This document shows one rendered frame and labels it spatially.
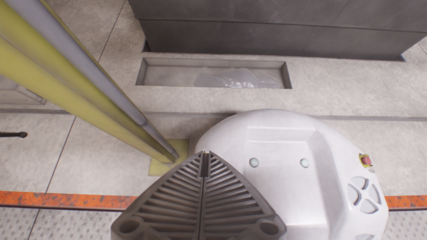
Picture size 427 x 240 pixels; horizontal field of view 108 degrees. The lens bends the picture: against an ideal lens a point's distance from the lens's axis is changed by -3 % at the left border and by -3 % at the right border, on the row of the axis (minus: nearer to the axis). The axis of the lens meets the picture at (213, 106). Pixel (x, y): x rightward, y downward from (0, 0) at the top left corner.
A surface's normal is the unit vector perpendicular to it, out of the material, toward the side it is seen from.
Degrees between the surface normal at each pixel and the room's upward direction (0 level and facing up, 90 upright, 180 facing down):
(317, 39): 90
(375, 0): 90
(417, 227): 0
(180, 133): 0
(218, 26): 90
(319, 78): 0
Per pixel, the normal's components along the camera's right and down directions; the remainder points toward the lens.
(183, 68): 0.03, -0.44
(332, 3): -0.01, 0.90
